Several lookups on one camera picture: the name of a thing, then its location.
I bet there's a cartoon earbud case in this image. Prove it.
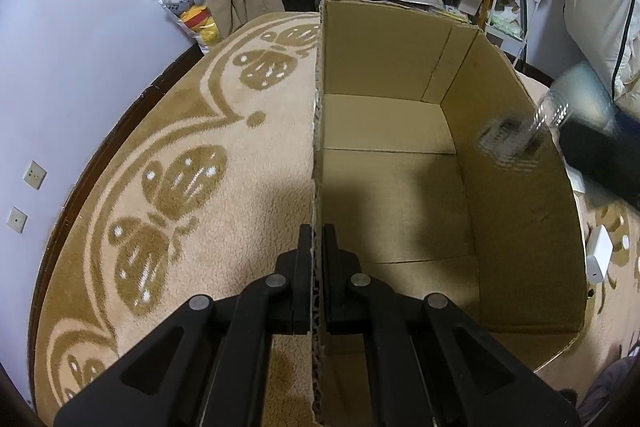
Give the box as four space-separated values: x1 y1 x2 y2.
477 94 570 172

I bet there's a white square charger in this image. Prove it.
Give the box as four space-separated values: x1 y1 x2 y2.
586 225 613 285

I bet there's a cardboard box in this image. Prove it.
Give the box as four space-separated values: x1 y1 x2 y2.
314 0 587 426

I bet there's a white rolling cart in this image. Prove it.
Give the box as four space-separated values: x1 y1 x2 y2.
485 0 541 65

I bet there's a patterned tan carpet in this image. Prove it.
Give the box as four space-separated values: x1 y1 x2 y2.
34 12 639 425

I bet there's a plush toy bag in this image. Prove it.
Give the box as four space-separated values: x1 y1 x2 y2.
156 0 221 54

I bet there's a wall socket lower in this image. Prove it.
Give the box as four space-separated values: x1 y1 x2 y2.
6 207 28 234

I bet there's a wall socket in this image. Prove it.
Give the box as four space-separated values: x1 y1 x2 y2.
23 160 47 191
6 207 28 234

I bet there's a wall socket upper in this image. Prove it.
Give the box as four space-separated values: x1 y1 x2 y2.
23 160 47 191

